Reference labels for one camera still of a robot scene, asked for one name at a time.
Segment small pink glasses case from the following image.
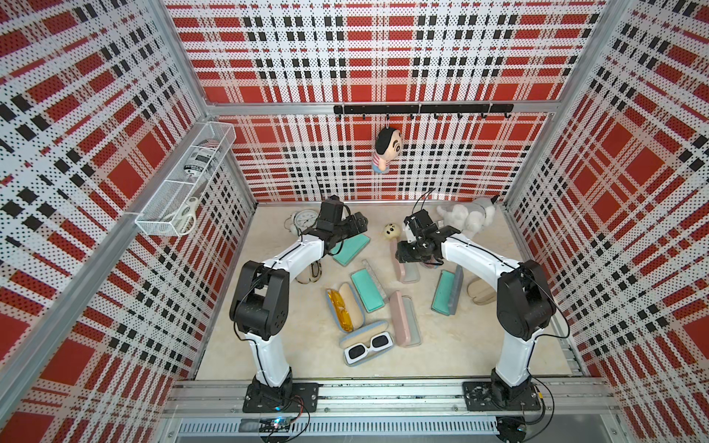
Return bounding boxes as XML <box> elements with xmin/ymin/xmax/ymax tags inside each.
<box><xmin>390</xmin><ymin>240</ymin><xmax>420</xmax><ymax>284</ymax></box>

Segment teal-lined glasses case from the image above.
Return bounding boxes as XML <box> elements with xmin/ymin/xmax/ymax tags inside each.
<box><xmin>351</xmin><ymin>260</ymin><xmax>387</xmax><ymax>313</ymax></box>

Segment grey marble teal-lined case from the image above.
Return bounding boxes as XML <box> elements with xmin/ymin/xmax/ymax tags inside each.
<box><xmin>332</xmin><ymin>234</ymin><xmax>370</xmax><ymax>267</ymax></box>

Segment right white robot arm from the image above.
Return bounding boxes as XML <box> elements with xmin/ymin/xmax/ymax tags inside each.
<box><xmin>395</xmin><ymin>210</ymin><xmax>557</xmax><ymax>389</ymax></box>

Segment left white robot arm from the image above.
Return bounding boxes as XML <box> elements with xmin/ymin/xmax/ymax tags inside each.
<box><xmin>229</xmin><ymin>196</ymin><xmax>369</xmax><ymax>389</ymax></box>

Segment beige case with dark glasses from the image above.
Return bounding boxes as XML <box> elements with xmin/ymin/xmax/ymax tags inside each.
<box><xmin>295</xmin><ymin>260</ymin><xmax>322</xmax><ymax>284</ymax></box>

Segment pink open glasses case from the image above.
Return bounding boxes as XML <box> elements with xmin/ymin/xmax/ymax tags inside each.
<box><xmin>389</xmin><ymin>291</ymin><xmax>422</xmax><ymax>348</ymax></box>

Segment white alarm clock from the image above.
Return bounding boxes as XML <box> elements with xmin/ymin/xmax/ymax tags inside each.
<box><xmin>284</xmin><ymin>209</ymin><xmax>319</xmax><ymax>236</ymax></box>

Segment yellow panda squishy ball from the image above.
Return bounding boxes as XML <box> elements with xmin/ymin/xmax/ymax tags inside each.
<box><xmin>383</xmin><ymin>223</ymin><xmax>402</xmax><ymax>240</ymax></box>

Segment white plush toy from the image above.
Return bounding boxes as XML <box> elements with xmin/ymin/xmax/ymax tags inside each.
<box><xmin>436</xmin><ymin>196</ymin><xmax>499</xmax><ymax>236</ymax></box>

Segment yellow sunglasses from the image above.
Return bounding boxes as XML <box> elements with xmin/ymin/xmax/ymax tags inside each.
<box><xmin>327</xmin><ymin>289</ymin><xmax>352</xmax><ymax>332</ymax></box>

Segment cartoon boy doll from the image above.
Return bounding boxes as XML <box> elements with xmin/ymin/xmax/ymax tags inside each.
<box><xmin>372</xmin><ymin>127</ymin><xmax>403</xmax><ymax>174</ymax></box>

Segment white sunglasses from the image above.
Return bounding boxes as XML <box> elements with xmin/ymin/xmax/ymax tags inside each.
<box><xmin>343</xmin><ymin>332</ymin><xmax>394</xmax><ymax>365</ymax></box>

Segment white scissors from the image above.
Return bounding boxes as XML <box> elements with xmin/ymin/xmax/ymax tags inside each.
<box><xmin>160</xmin><ymin>197</ymin><xmax>199</xmax><ymax>236</ymax></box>

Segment small circuit board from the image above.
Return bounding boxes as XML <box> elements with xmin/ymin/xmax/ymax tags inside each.
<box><xmin>238</xmin><ymin>417</ymin><xmax>291</xmax><ymax>434</ymax></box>

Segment black hook rail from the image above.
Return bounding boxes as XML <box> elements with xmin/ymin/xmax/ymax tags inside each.
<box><xmin>333</xmin><ymin>103</ymin><xmax>514</xmax><ymax>116</ymax></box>

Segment clear wall shelf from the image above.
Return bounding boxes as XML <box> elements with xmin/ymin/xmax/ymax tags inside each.
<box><xmin>136</xmin><ymin>122</ymin><xmax>236</xmax><ymax>237</ymax></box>

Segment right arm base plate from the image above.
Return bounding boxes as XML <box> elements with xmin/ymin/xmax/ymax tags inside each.
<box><xmin>463</xmin><ymin>381</ymin><xmax>542</xmax><ymax>412</ymax></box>

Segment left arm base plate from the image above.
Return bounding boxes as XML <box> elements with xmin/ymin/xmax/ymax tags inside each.
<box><xmin>242</xmin><ymin>378</ymin><xmax>321</xmax><ymax>413</ymax></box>

